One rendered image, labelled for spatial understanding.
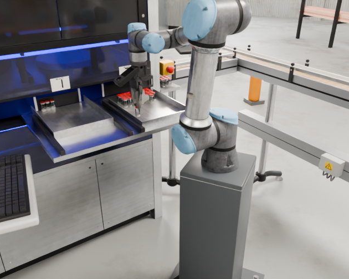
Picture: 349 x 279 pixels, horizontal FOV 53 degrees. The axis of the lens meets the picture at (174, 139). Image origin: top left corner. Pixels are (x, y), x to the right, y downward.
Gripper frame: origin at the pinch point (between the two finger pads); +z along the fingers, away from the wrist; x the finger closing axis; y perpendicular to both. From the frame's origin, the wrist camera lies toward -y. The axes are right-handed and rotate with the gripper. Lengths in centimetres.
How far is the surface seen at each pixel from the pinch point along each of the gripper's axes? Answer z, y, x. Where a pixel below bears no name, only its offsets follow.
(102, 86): -0.1, -1.7, 32.9
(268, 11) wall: 79, 770, 602
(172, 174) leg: 76, 47, 40
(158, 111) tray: 5.7, 12.0, 0.3
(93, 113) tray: 5.8, -14.6, 15.4
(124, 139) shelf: 6.5, -14.0, -14.7
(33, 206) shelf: 14, -55, -28
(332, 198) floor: 94, 139, -28
